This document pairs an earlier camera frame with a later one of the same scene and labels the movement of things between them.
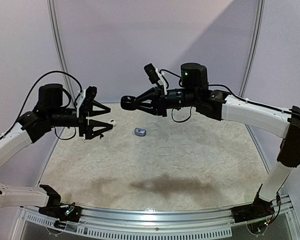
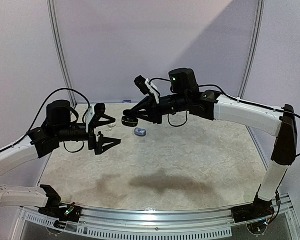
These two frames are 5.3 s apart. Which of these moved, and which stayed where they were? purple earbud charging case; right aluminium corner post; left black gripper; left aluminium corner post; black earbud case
Moved: black earbud case; left black gripper
Stayed: purple earbud charging case; right aluminium corner post; left aluminium corner post
